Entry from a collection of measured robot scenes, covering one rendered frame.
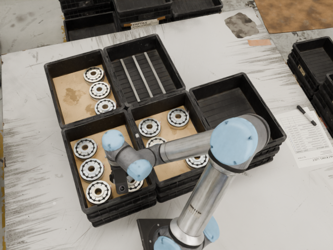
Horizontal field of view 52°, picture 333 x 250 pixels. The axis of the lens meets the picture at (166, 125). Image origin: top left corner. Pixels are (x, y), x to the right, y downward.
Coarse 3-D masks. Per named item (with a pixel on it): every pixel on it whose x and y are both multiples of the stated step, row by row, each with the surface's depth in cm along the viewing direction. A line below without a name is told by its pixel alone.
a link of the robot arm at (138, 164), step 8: (120, 152) 114; (128, 152) 114; (136, 152) 115; (144, 152) 117; (152, 152) 120; (120, 160) 114; (128, 160) 112; (136, 160) 112; (144, 160) 113; (152, 160) 118; (128, 168) 112; (136, 168) 111; (144, 168) 111; (136, 176) 111; (144, 176) 114
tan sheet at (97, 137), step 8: (112, 128) 160; (120, 128) 160; (88, 136) 158; (96, 136) 158; (128, 136) 158; (72, 144) 156; (104, 152) 153; (104, 160) 151; (80, 176) 147; (104, 176) 147; (88, 184) 145; (112, 184) 145; (144, 184) 145; (112, 192) 143
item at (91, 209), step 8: (120, 112) 153; (88, 120) 151; (96, 120) 151; (128, 120) 152; (64, 128) 148; (72, 128) 149; (64, 136) 146; (64, 144) 144; (72, 168) 140; (152, 176) 137; (152, 184) 135; (80, 192) 133; (136, 192) 133; (144, 192) 135; (80, 200) 131; (112, 200) 131; (120, 200) 132; (88, 208) 130; (96, 208) 130
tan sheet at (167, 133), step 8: (168, 112) 165; (160, 120) 163; (168, 128) 160; (184, 128) 160; (192, 128) 160; (160, 136) 158; (168, 136) 158; (176, 136) 158; (184, 136) 158; (144, 144) 156; (184, 160) 151; (160, 168) 149; (168, 168) 149; (176, 168) 149; (184, 168) 149; (160, 176) 147; (168, 176) 147
